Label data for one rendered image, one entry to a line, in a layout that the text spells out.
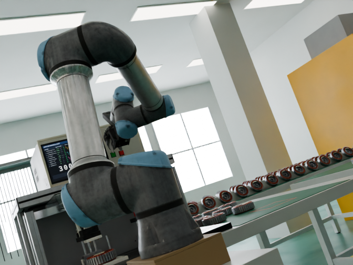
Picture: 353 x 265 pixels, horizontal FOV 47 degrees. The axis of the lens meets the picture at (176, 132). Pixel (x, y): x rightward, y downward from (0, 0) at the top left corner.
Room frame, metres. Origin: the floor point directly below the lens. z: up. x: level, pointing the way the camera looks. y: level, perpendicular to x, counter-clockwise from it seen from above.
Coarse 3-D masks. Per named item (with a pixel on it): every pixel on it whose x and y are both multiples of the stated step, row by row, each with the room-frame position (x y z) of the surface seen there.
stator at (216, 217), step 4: (212, 216) 1.96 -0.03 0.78; (216, 216) 1.87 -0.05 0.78; (220, 216) 1.88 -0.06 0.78; (224, 216) 1.90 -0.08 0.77; (204, 220) 1.89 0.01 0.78; (208, 220) 1.87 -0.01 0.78; (212, 220) 1.87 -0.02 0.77; (216, 220) 1.87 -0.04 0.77; (220, 220) 1.87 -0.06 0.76; (224, 220) 1.90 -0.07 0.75; (204, 224) 1.89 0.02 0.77; (208, 224) 1.88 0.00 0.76; (212, 224) 1.87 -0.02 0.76
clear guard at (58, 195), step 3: (60, 192) 1.40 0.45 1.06; (54, 195) 1.39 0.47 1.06; (57, 195) 1.39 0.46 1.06; (60, 195) 1.39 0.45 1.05; (51, 198) 1.45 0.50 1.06; (54, 198) 1.48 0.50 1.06; (57, 198) 1.38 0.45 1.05; (60, 198) 1.38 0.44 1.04; (48, 201) 1.54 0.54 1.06; (51, 201) 1.56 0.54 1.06; (54, 201) 1.59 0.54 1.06; (57, 201) 1.37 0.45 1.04; (60, 201) 1.37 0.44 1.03; (48, 204) 1.62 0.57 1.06; (60, 204) 1.36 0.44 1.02; (60, 207) 1.35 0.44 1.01; (63, 207) 1.35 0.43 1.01
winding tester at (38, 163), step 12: (48, 144) 1.63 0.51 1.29; (132, 144) 1.79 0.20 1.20; (36, 156) 1.74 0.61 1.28; (108, 156) 1.73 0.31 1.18; (120, 156) 1.76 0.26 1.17; (36, 168) 1.82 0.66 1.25; (48, 168) 1.61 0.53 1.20; (36, 180) 1.92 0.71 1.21; (48, 180) 1.61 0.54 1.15; (60, 180) 1.63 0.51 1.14
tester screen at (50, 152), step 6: (54, 144) 1.64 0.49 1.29; (60, 144) 1.65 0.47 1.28; (66, 144) 1.66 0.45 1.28; (48, 150) 1.62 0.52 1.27; (54, 150) 1.63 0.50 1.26; (60, 150) 1.65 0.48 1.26; (66, 150) 1.66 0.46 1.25; (48, 156) 1.62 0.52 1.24; (54, 156) 1.63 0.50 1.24; (60, 156) 1.64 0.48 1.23; (66, 156) 1.65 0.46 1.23; (48, 162) 1.62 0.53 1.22; (54, 162) 1.63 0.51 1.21; (60, 162) 1.64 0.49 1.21; (66, 162) 1.65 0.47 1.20; (54, 168) 1.62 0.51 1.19; (54, 174) 1.62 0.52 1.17; (54, 180) 1.62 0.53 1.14
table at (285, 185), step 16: (320, 160) 3.71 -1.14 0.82; (336, 160) 3.79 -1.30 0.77; (272, 176) 3.46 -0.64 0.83; (288, 176) 3.53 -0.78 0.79; (304, 176) 3.46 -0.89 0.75; (224, 192) 3.24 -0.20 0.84; (240, 192) 3.27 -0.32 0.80; (272, 192) 3.29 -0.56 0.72; (192, 208) 3.09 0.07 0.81; (208, 208) 3.11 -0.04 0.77; (336, 224) 4.60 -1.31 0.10
